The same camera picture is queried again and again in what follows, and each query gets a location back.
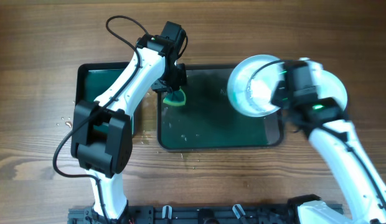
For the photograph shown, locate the green yellow sponge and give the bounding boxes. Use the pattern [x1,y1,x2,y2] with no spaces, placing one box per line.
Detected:
[162,88,186,106]

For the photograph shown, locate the white plate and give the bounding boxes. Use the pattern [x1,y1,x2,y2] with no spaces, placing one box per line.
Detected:
[314,70,348,110]
[227,55,283,117]

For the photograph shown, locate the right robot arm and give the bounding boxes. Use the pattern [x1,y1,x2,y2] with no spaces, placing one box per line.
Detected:
[269,60,386,223]

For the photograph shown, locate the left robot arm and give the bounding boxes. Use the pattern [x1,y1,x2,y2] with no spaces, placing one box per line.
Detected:
[70,22,188,223]

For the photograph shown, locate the large dark serving tray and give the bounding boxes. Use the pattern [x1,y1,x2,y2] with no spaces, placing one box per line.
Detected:
[157,64,284,152]

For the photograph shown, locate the small dark green water tray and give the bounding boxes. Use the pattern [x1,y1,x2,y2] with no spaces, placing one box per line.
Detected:
[75,62,129,105]

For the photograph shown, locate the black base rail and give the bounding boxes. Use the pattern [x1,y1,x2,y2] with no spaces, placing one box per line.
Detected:
[67,203,345,224]

